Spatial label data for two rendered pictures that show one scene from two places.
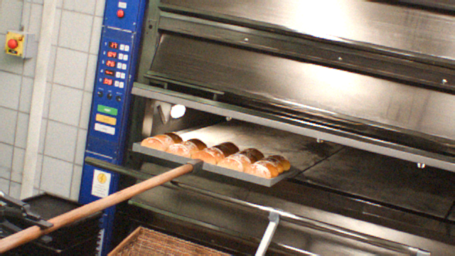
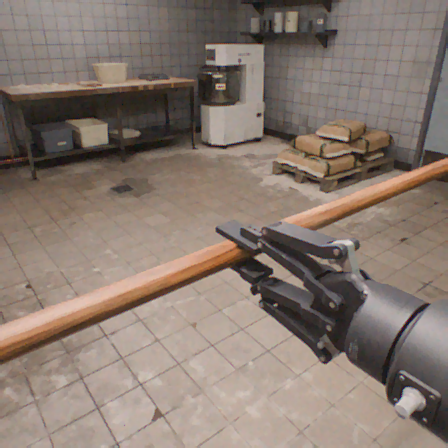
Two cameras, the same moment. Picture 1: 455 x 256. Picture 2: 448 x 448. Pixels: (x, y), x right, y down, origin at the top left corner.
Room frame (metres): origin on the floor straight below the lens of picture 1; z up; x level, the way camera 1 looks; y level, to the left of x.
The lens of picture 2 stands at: (2.25, 0.60, 1.42)
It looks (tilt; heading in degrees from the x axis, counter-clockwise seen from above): 26 degrees down; 211
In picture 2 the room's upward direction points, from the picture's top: straight up
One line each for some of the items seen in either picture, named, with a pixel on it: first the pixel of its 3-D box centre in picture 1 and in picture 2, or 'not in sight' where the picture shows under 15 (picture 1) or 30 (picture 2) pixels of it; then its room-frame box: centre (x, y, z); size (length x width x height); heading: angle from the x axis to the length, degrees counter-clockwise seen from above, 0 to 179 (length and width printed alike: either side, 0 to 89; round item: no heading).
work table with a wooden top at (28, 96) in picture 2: not in sight; (108, 121); (-1.21, -3.24, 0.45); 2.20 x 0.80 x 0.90; 159
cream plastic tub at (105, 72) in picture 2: not in sight; (111, 73); (-1.38, -3.26, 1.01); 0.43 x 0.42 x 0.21; 159
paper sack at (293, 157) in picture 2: not in sight; (304, 154); (-1.85, -0.84, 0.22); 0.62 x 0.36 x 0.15; 164
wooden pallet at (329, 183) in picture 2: not in sight; (333, 166); (-2.06, -0.56, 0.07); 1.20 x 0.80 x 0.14; 159
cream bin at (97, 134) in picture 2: not in sight; (87, 132); (-0.95, -3.34, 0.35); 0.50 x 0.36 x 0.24; 71
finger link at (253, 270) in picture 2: (37, 236); (243, 263); (1.90, 0.42, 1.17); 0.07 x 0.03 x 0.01; 70
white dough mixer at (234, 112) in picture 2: not in sight; (228, 96); (-2.59, -2.28, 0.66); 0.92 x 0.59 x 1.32; 159
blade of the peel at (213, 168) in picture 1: (217, 156); not in sight; (3.01, 0.01, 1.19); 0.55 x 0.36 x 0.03; 70
